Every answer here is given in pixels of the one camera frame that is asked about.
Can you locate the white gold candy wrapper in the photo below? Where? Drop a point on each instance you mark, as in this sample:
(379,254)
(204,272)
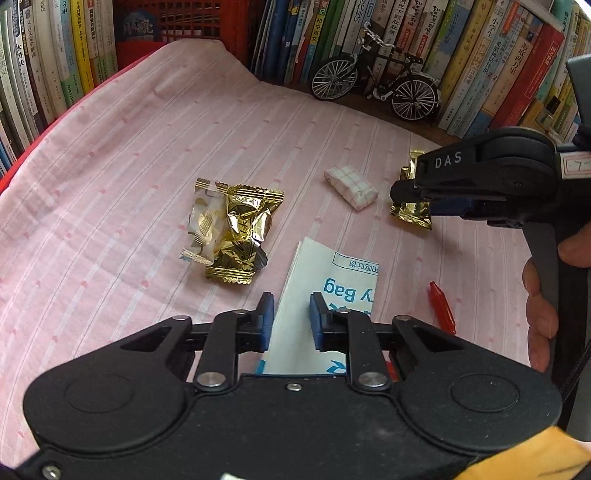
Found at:
(203,226)

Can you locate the black toy bicycle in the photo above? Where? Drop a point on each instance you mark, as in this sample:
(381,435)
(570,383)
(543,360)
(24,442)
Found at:
(383,78)

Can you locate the red plastic crate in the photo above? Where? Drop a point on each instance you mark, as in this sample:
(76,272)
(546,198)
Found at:
(203,23)

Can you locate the gold foil candy wrapper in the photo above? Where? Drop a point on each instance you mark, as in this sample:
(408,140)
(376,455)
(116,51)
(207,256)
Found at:
(413,210)
(242,226)

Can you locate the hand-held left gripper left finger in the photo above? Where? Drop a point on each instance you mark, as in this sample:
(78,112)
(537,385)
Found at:
(265,323)

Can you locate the white checkered candy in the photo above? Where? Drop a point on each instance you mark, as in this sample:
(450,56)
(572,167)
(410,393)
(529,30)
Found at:
(351,184)

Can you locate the pink striped cloth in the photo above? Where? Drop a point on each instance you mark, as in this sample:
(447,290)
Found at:
(115,184)

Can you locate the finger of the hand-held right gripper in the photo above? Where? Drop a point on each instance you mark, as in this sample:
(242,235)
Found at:
(434,180)
(457,210)

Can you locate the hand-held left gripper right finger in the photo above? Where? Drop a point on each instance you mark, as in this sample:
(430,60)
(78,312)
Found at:
(318,323)

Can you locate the white bag with blue print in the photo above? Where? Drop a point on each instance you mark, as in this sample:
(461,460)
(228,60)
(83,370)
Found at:
(314,272)

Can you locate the blue box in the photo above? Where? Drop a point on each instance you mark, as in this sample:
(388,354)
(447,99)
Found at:
(137,26)

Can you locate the yellow cloth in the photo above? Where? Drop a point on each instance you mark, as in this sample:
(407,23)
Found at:
(554,457)

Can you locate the row of books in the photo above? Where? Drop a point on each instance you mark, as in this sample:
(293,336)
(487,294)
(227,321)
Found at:
(41,60)
(485,55)

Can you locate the red plastic stick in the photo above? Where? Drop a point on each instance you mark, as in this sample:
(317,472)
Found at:
(442,309)

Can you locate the person's right hand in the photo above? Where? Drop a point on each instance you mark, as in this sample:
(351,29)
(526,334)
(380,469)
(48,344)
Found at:
(540,318)

